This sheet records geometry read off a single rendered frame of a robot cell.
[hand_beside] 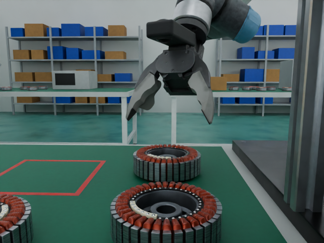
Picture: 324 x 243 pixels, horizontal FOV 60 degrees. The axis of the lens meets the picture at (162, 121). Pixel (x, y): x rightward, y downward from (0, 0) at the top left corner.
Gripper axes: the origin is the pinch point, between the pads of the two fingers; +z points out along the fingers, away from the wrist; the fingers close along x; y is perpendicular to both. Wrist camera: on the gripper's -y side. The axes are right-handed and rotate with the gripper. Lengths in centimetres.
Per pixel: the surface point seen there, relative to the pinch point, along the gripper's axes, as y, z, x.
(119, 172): 2.1, 8.9, 7.1
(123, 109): 183, -90, 143
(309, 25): -14.2, -4.3, -20.2
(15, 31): 278, -324, 560
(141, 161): -0.8, 7.2, 1.8
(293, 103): -8.6, 1.1, -19.1
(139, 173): 0.6, 8.8, 2.4
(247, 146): 17.7, -2.7, -10.7
